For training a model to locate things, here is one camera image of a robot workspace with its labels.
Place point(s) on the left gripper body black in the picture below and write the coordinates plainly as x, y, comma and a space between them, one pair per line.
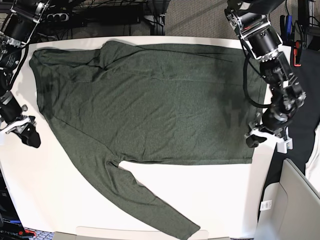
273, 121

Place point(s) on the grey plastic bin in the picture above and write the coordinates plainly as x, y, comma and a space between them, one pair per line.
290, 209

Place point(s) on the white power strip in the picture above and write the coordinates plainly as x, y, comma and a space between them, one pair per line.
58, 17

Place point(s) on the black box with label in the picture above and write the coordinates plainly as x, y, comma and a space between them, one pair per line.
10, 226

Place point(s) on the grey tray edge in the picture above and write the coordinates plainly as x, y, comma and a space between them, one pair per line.
90, 233

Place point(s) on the black electronics box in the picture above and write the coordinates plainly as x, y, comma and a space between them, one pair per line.
119, 18

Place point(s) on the dark green long-sleeve shirt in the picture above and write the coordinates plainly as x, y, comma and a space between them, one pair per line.
173, 104

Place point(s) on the black table leg frame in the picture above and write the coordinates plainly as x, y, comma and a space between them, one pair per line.
155, 16

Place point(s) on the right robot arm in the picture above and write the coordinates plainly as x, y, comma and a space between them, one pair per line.
15, 34

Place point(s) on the red clamp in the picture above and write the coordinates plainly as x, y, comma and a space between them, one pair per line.
297, 53

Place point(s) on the blue handled tool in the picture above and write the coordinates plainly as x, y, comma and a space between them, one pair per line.
288, 24

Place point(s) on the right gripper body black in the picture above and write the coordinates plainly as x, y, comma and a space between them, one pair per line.
10, 110

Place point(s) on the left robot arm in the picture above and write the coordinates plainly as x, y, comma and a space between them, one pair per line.
250, 22

